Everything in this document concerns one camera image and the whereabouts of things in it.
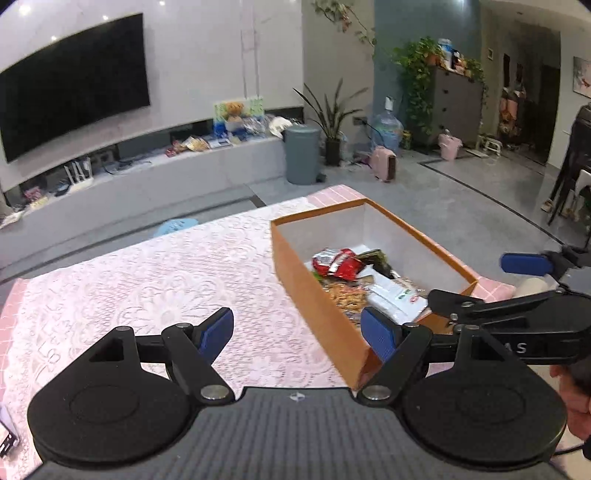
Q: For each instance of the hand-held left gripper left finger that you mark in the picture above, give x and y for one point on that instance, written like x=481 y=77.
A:
x=214 y=332

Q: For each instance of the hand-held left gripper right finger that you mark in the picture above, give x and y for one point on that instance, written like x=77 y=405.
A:
x=378 y=334

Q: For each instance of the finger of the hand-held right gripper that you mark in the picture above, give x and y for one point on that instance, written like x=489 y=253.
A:
x=526 y=263
x=443 y=300

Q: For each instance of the white snack packet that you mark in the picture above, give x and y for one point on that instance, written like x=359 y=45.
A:
x=392 y=295

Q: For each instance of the peanut packet with red label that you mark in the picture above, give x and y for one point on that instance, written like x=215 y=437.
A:
x=346 y=295

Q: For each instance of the orange cardboard box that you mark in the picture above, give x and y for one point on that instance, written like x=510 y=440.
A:
x=318 y=300

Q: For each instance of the dark green brown snack packet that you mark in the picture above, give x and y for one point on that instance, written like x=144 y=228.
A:
x=381 y=264

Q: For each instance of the red snack packet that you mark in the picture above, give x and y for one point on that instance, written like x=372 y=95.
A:
x=339 y=265

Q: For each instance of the person's right hand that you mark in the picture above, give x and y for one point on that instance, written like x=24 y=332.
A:
x=575 y=401

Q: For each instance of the cream cushion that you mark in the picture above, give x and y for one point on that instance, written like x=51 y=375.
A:
x=531 y=287

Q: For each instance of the white lace cloth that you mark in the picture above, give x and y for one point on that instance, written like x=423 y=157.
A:
x=161 y=277

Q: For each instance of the blue plastic stool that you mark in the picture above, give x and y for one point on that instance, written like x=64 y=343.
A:
x=178 y=226

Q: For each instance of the black chair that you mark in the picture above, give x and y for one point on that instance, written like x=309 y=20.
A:
x=575 y=161

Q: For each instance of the white step stool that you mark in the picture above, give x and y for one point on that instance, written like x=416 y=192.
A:
x=489 y=144

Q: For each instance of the pink bucket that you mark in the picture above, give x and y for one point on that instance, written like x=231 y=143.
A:
x=450 y=148

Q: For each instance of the pink heater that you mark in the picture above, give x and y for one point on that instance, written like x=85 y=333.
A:
x=383 y=164

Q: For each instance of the hanging clothes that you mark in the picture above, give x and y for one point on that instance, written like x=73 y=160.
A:
x=512 y=108

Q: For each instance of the grey marble tv console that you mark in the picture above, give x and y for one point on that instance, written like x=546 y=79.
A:
x=184 y=175

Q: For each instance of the grey drawer cabinet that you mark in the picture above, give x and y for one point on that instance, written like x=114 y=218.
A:
x=457 y=106

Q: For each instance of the blue water jug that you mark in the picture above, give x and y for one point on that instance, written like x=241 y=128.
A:
x=387 y=129

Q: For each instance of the long leaf plant black pot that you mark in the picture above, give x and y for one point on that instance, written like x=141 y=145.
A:
x=332 y=154

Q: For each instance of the white scale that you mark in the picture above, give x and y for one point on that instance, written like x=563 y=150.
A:
x=219 y=143

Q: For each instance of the pile of assorted snack packets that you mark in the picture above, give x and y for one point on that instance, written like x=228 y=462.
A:
x=194 y=144

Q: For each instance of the grey trash bin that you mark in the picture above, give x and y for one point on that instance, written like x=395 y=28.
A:
x=302 y=157

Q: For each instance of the white router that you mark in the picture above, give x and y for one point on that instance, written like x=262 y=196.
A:
x=78 y=184

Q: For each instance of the blue white box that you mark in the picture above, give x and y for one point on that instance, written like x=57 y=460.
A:
x=221 y=127

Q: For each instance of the brown teddy bear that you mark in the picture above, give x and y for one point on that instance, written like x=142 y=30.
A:
x=234 y=110

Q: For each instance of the trailing green plant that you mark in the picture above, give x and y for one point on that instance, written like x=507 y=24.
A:
x=415 y=69

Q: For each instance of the white blue bottle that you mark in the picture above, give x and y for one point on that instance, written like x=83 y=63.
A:
x=444 y=50

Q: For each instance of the green printed picture board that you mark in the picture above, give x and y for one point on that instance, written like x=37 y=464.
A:
x=254 y=107

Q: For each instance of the dark flat device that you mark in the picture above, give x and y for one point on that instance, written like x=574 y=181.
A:
x=7 y=434

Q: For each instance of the wall painting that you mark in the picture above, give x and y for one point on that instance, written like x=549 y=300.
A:
x=582 y=76

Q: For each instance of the wall socket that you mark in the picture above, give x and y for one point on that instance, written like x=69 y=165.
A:
x=360 y=121

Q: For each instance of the black wall television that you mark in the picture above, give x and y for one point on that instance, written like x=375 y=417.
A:
x=69 y=92

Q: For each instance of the wall vine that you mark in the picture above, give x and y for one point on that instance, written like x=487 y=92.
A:
x=341 y=11

